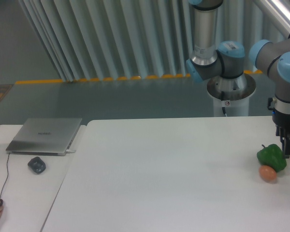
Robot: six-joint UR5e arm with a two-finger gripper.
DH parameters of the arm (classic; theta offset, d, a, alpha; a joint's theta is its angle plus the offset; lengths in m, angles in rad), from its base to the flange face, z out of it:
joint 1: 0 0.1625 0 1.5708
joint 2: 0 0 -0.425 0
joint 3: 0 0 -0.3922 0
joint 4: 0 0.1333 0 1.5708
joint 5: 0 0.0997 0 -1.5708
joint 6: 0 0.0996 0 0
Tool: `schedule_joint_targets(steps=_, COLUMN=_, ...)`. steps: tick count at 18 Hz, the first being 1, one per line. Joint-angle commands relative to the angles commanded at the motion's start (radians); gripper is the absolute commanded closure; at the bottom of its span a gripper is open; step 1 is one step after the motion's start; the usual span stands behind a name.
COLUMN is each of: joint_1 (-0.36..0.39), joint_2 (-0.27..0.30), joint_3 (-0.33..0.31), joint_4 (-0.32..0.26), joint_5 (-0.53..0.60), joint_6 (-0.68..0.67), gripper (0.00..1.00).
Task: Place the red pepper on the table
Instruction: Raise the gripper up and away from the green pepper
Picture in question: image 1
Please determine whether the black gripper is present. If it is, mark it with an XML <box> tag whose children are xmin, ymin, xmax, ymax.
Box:
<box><xmin>267</xmin><ymin>98</ymin><xmax>290</xmax><ymax>159</ymax></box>

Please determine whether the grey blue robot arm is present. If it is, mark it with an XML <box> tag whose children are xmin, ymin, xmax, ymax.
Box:
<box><xmin>186</xmin><ymin>0</ymin><xmax>290</xmax><ymax>158</ymax></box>

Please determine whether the green bell pepper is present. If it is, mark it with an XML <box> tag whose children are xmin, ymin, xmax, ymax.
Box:
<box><xmin>256</xmin><ymin>144</ymin><xmax>287</xmax><ymax>173</ymax></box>

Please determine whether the brown egg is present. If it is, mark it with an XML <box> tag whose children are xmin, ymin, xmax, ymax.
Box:
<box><xmin>259</xmin><ymin>165</ymin><xmax>277</xmax><ymax>182</ymax></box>

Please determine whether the white usb plug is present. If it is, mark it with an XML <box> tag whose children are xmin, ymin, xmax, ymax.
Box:
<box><xmin>66</xmin><ymin>149</ymin><xmax>76</xmax><ymax>154</ymax></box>

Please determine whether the folding partition screen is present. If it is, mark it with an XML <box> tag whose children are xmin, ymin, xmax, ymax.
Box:
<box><xmin>18</xmin><ymin>0</ymin><xmax>290</xmax><ymax>83</ymax></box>

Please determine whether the silver closed laptop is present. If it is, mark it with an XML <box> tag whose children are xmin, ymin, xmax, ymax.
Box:
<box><xmin>6</xmin><ymin>118</ymin><xmax>82</xmax><ymax>156</ymax></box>

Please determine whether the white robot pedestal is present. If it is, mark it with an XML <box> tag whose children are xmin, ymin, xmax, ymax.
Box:
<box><xmin>207</xmin><ymin>73</ymin><xmax>256</xmax><ymax>117</ymax></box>

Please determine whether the black pedestal cable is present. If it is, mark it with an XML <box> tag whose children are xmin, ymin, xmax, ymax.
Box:
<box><xmin>220</xmin><ymin>90</ymin><xmax>228</xmax><ymax>117</ymax></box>

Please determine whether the black mouse cable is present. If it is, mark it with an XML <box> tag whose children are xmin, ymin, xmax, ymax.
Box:
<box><xmin>0</xmin><ymin>153</ymin><xmax>10</xmax><ymax>200</ymax></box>

